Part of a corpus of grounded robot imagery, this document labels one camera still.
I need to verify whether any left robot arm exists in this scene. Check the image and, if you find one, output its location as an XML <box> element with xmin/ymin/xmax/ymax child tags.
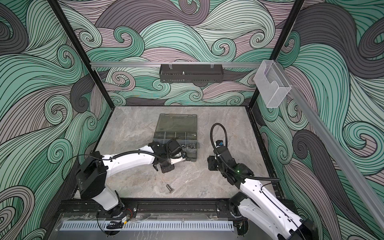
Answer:
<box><xmin>76</xmin><ymin>140</ymin><xmax>188</xmax><ymax>213</ymax></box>

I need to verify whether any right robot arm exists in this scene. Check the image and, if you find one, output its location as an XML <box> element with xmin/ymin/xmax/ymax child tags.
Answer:
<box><xmin>210</xmin><ymin>146</ymin><xmax>319</xmax><ymax>240</ymax></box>

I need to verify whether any grey plastic organizer box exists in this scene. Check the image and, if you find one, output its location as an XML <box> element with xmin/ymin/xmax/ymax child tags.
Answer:
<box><xmin>153</xmin><ymin>114</ymin><xmax>199</xmax><ymax>162</ymax></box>

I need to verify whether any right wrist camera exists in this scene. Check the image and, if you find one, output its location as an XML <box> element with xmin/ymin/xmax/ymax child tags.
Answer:
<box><xmin>215</xmin><ymin>140</ymin><xmax>228</xmax><ymax>150</ymax></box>

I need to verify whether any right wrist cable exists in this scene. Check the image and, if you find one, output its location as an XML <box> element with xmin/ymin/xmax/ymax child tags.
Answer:
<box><xmin>209</xmin><ymin>122</ymin><xmax>229</xmax><ymax>157</ymax></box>

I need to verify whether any black wall tray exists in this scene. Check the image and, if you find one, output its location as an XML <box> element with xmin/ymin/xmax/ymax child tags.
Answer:
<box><xmin>159</xmin><ymin>65</ymin><xmax>224</xmax><ymax>84</ymax></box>

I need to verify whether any clear plastic wall holder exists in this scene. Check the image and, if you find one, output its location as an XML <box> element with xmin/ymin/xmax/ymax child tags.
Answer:
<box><xmin>254</xmin><ymin>60</ymin><xmax>292</xmax><ymax>109</ymax></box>

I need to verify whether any white slotted cable duct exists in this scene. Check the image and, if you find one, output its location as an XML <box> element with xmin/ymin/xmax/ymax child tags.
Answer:
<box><xmin>59</xmin><ymin>221</ymin><xmax>235</xmax><ymax>232</ymax></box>

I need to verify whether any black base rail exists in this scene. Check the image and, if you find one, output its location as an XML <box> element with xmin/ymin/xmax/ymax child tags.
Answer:
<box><xmin>59</xmin><ymin>197</ymin><xmax>246</xmax><ymax>219</ymax></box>

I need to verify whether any aluminium wall rail back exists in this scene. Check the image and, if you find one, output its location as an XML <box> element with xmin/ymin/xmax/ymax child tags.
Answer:
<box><xmin>90</xmin><ymin>61</ymin><xmax>261</xmax><ymax>69</ymax></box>

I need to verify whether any aluminium wall rail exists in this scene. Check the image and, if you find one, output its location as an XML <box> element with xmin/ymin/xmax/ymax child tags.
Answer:
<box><xmin>90</xmin><ymin>61</ymin><xmax>261</xmax><ymax>69</ymax></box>
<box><xmin>275</xmin><ymin>62</ymin><xmax>384</xmax><ymax>230</ymax></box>

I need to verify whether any aluminium wall rail right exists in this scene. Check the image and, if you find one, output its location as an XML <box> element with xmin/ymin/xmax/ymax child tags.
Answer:
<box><xmin>275</xmin><ymin>62</ymin><xmax>384</xmax><ymax>230</ymax></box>

